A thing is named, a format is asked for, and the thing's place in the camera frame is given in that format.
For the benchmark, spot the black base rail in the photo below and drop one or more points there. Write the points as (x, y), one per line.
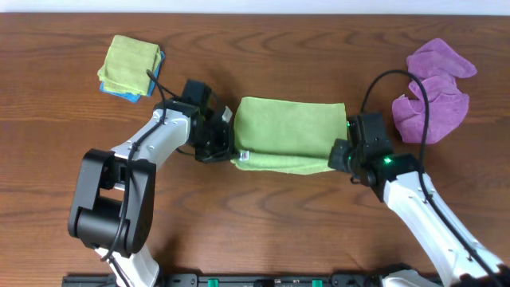
(194, 280)

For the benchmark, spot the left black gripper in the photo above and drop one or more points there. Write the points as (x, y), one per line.
(226, 145)

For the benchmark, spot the green cloth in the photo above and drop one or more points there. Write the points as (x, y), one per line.
(126, 64)
(286, 136)

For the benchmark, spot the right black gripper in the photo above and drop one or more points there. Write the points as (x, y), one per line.
(335, 160)

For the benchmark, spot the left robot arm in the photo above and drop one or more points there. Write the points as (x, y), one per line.
(113, 203)

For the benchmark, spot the crumpled purple cloth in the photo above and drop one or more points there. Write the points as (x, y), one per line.
(438, 67)

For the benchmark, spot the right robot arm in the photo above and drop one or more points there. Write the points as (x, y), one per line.
(460, 260)

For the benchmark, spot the folded blue cloth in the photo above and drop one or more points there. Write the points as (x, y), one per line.
(135, 97)

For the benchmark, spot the folded green cloth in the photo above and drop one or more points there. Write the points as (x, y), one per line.
(126, 64)

